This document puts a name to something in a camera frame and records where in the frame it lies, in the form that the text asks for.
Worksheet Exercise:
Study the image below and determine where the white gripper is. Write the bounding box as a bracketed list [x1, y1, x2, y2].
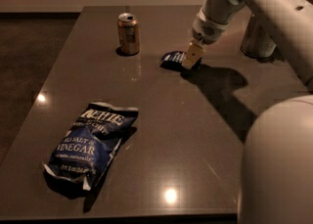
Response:
[182, 8, 229, 69]

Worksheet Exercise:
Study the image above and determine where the blue rxbar blueberry wrapper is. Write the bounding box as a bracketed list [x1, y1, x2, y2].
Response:
[160, 51, 187, 72]

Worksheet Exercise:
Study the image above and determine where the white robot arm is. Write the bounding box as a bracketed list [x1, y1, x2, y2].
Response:
[183, 0, 313, 224]

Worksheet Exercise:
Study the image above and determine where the orange soda can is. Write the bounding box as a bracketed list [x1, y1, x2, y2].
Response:
[117, 13, 140, 56]

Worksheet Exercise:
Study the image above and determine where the grey metal cup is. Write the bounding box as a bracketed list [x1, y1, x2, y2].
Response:
[241, 15, 276, 59]

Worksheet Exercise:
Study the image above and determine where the blue kettle chips bag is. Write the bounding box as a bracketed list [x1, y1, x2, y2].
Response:
[43, 103, 139, 191]

